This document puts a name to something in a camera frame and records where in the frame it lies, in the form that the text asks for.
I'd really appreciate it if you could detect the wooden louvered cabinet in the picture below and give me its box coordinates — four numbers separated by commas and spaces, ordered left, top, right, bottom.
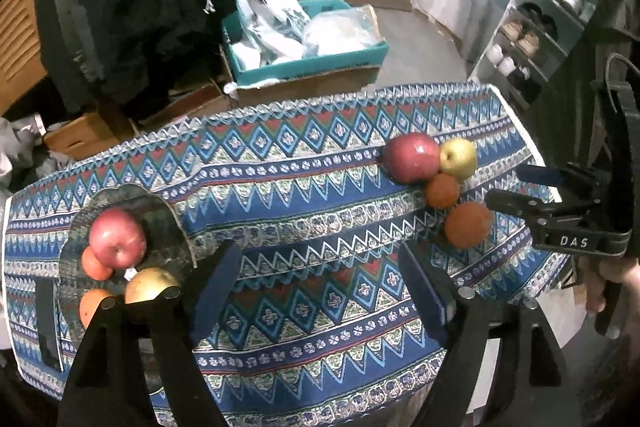
0, 0, 56, 118

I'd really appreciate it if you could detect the green glass plate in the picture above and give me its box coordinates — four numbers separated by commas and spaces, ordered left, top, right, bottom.
57, 185, 198, 348

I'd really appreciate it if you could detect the black hanging coat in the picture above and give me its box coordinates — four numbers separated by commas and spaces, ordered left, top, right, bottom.
35, 0, 241, 118

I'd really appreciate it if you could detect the red label cardboard box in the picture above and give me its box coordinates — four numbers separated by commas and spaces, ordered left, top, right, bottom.
135, 77, 236, 130

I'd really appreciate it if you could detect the red apple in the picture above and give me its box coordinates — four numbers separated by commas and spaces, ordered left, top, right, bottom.
382, 133, 442, 185
89, 207, 148, 269

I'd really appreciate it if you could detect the teal crate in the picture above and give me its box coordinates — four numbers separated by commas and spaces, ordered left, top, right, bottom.
221, 0, 389, 86

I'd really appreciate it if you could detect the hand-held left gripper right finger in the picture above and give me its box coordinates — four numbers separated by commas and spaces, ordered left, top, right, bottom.
397, 243, 583, 427

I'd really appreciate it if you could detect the wooden box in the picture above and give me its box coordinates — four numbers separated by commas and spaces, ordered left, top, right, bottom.
42, 112, 136, 160

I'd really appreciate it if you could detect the clear plastic bag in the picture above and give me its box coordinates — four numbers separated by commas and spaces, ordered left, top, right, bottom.
301, 4, 383, 56

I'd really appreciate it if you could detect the small white bag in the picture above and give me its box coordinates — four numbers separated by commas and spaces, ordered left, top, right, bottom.
230, 39, 263, 70

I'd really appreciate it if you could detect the large cardboard box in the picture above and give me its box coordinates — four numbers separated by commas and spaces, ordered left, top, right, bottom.
218, 47, 383, 108

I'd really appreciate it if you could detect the blue patterned tablecloth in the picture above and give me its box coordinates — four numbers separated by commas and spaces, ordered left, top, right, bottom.
0, 82, 573, 427

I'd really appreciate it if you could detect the black flat device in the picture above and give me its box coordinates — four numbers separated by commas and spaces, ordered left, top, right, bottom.
34, 278, 65, 372

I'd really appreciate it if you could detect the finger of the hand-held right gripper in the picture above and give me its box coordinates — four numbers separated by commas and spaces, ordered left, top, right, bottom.
485, 188, 552, 229
517, 164, 569, 186

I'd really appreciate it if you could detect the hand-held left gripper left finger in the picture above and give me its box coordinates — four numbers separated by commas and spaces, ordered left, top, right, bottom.
57, 239, 244, 427

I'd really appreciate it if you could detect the yellow apple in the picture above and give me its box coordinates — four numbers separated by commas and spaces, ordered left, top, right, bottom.
439, 138, 478, 181
124, 268, 182, 325

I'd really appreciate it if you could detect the person's right hand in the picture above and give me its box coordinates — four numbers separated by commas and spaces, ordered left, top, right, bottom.
582, 253, 640, 315

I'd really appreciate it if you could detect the large orange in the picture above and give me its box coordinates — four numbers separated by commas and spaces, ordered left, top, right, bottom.
79, 289, 121, 330

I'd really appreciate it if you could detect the small orange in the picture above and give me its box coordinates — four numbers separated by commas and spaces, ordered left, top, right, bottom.
425, 173, 461, 209
80, 246, 115, 281
444, 202, 493, 249

